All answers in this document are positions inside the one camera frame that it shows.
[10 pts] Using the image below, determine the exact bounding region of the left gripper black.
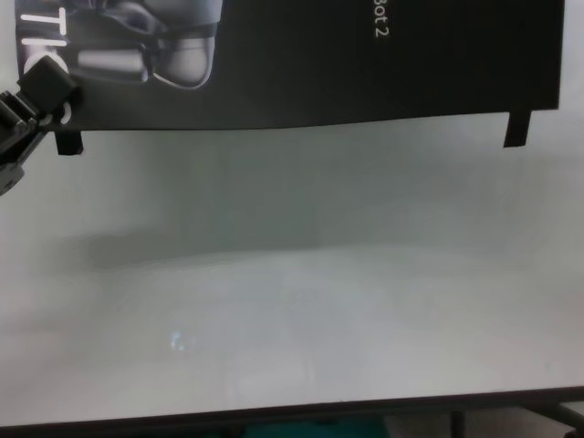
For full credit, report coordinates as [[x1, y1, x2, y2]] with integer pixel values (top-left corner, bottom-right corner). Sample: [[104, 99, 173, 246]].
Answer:
[[0, 57, 77, 198]]

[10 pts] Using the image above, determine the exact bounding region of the black robot print poster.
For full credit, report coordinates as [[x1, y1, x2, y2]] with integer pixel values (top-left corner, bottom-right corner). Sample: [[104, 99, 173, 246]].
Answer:
[[13, 0, 565, 133]]

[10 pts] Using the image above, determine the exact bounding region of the short black tape strip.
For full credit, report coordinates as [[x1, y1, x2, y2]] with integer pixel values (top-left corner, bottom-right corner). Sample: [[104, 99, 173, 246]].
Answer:
[[54, 130, 85, 156], [503, 110, 533, 149]]

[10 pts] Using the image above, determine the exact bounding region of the black metal table frame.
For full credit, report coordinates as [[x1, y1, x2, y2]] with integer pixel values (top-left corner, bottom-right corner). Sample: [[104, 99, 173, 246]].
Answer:
[[449, 401, 584, 438]]

